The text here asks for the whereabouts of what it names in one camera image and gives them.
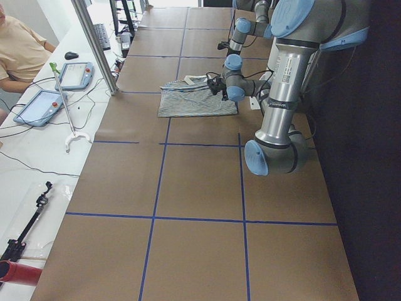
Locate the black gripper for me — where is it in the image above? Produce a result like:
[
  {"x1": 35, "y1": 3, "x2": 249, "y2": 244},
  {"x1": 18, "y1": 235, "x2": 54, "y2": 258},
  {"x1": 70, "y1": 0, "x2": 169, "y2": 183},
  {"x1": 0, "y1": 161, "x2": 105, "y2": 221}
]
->
[{"x1": 215, "y1": 80, "x2": 227, "y2": 101}]

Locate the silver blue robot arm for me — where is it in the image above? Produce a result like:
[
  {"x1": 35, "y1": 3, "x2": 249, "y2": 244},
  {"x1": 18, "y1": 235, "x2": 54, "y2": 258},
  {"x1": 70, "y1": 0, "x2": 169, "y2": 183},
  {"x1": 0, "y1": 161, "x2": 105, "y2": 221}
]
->
[
  {"x1": 224, "y1": 0, "x2": 279, "y2": 55},
  {"x1": 207, "y1": 0, "x2": 372, "y2": 176}
]

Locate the person in beige clothes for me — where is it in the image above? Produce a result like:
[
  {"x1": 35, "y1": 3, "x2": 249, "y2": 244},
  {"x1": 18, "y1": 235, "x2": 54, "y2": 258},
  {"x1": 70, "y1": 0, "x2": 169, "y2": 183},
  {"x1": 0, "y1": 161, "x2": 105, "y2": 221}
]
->
[{"x1": 0, "y1": 3, "x2": 57, "y2": 125}]

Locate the black keyboard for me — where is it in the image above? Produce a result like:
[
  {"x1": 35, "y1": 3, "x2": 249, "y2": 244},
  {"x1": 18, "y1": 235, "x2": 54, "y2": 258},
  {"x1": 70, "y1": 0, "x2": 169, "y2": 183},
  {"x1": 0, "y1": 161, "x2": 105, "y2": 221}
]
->
[{"x1": 93, "y1": 23, "x2": 111, "y2": 50}]

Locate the far blue teach pendant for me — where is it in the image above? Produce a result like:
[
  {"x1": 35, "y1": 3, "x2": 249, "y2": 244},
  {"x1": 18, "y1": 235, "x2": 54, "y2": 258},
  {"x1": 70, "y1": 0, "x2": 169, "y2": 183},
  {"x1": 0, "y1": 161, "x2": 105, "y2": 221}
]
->
[{"x1": 59, "y1": 62, "x2": 94, "y2": 91}]

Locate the blue teach pendant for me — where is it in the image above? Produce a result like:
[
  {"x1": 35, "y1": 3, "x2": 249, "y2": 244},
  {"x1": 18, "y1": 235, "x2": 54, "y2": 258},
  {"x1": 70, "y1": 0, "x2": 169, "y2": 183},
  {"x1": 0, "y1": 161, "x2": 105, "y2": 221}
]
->
[
  {"x1": 13, "y1": 90, "x2": 63, "y2": 127},
  {"x1": 59, "y1": 62, "x2": 94, "y2": 91}
]

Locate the black computer mouse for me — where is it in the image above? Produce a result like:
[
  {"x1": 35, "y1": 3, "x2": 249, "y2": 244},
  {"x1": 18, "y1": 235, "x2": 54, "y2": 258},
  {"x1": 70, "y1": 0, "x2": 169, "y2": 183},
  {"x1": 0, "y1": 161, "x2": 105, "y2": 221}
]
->
[{"x1": 64, "y1": 51, "x2": 79, "y2": 60}]

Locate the white reacher grabber stick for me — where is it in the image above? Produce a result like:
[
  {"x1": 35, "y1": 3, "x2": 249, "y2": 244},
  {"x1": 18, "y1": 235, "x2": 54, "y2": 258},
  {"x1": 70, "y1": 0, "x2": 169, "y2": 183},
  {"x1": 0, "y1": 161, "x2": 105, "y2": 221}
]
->
[{"x1": 49, "y1": 62, "x2": 91, "y2": 154}]

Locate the near blue teach pendant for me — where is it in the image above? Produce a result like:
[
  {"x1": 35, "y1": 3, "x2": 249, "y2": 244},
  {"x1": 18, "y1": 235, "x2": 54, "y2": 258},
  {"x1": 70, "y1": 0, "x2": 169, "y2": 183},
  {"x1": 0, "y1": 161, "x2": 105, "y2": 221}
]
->
[{"x1": 13, "y1": 90, "x2": 63, "y2": 127}]

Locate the black clamp tool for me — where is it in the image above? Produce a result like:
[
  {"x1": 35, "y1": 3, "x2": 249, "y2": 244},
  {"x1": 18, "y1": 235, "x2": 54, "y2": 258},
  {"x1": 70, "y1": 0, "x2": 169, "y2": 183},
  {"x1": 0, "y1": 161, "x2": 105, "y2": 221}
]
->
[{"x1": 0, "y1": 181, "x2": 54, "y2": 263}]

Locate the red cylinder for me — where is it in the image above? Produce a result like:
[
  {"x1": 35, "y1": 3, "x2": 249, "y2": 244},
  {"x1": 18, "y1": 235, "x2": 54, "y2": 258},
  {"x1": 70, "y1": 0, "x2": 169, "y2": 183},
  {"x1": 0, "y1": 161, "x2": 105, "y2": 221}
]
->
[{"x1": 1, "y1": 260, "x2": 43, "y2": 286}]

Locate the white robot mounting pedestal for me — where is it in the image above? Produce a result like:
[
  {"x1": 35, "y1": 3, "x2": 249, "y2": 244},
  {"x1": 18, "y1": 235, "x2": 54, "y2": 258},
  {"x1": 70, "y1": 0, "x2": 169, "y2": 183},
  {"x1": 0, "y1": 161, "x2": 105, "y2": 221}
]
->
[{"x1": 249, "y1": 66, "x2": 274, "y2": 110}]

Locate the aluminium frame post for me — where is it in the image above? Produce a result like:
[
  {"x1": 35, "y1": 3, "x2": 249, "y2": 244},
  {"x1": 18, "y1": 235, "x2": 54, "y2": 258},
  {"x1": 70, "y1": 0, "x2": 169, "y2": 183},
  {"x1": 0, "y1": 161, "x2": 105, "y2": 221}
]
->
[{"x1": 71, "y1": 0, "x2": 118, "y2": 95}]

